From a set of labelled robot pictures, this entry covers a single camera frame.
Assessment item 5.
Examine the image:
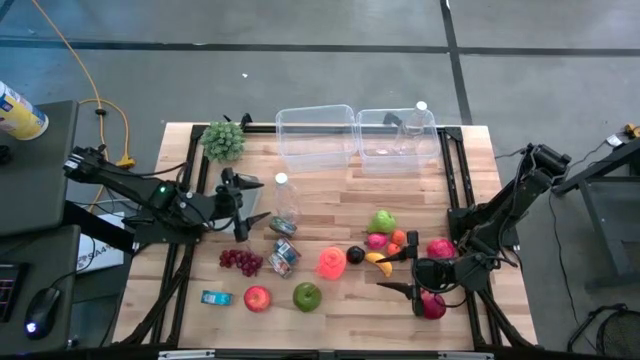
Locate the green apple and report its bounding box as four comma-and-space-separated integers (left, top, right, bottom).
292, 281, 323, 314

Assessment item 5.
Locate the black keyboard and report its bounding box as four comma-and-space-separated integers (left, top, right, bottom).
0, 262, 26, 324

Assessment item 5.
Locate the black computer mouse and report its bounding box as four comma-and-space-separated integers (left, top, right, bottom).
24, 286, 62, 341

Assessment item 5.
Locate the black metal stand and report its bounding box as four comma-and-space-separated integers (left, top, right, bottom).
549, 137, 640, 291

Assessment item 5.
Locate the coral plastic squeeze bottle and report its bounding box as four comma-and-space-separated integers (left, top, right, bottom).
314, 246, 348, 281

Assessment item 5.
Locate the black side desk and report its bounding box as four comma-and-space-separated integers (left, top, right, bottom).
0, 99, 81, 354

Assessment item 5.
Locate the orange mandarin pair with leaf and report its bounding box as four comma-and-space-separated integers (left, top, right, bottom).
387, 229, 407, 257

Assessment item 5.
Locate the black floor cable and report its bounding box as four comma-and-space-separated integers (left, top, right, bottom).
547, 192, 629, 331

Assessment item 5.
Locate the white printed sign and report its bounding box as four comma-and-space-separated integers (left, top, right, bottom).
77, 212, 126, 274

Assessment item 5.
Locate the black wire basket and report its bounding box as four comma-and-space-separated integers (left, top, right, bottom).
567, 302, 640, 360

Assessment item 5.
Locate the red apple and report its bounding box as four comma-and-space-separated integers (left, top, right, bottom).
243, 285, 273, 314
365, 232, 390, 251

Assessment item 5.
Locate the yellow extension cable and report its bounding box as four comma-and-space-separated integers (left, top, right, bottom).
30, 0, 137, 214

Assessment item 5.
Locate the yellow banana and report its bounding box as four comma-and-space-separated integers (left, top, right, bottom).
364, 251, 394, 278

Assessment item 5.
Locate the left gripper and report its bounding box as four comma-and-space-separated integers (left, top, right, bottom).
213, 167, 272, 243

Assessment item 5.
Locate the blue red food can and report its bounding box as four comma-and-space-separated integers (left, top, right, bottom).
273, 237, 302, 265

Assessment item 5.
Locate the teal food can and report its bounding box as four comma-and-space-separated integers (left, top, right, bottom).
200, 290, 234, 307

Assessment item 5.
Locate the red pomegranate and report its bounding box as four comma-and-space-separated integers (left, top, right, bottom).
419, 289, 447, 321
426, 238, 457, 260

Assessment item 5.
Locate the green artificial plant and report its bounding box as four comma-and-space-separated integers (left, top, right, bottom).
199, 120, 247, 163

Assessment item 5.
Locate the red white food can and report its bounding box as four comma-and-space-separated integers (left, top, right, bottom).
267, 252, 294, 279

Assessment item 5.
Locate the yellow wipes canister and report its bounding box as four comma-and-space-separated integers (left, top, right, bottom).
0, 80, 50, 141

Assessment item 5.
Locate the dark green food can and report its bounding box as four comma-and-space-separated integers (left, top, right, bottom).
268, 216, 298, 238

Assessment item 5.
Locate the clear plastic storage bin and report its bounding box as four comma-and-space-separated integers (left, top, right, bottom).
355, 107, 441, 175
275, 104, 358, 174

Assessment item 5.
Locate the green pear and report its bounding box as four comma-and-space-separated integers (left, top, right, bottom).
367, 209, 398, 235

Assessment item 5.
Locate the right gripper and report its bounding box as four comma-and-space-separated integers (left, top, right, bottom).
375, 230, 470, 318

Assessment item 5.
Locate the black aluminium table frame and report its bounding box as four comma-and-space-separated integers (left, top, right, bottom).
117, 113, 539, 351

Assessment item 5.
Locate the red grape bunch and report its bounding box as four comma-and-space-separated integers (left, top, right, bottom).
218, 248, 265, 278

